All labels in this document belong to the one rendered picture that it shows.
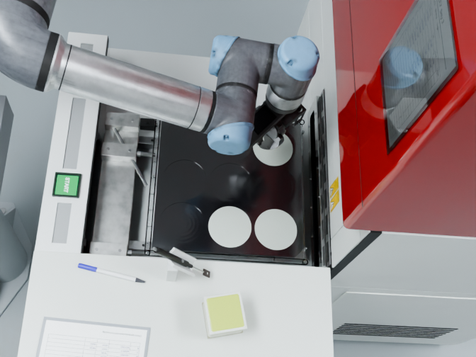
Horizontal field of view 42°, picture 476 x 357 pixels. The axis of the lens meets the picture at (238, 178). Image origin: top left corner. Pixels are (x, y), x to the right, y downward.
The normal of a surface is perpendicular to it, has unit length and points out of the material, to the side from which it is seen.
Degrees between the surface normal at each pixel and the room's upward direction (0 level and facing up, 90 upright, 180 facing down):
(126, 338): 0
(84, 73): 33
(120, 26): 0
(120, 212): 0
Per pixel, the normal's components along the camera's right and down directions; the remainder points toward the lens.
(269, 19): 0.14, -0.40
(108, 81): 0.29, 0.15
